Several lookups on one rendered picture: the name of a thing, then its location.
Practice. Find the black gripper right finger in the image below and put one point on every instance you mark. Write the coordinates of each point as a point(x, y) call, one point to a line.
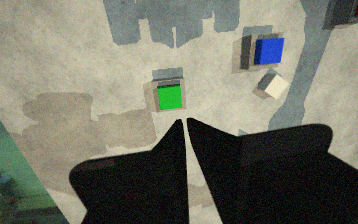
point(226, 159)

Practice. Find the green button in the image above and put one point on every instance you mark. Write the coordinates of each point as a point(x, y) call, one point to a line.
point(169, 94)

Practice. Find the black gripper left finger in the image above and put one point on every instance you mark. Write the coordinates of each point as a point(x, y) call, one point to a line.
point(161, 169)

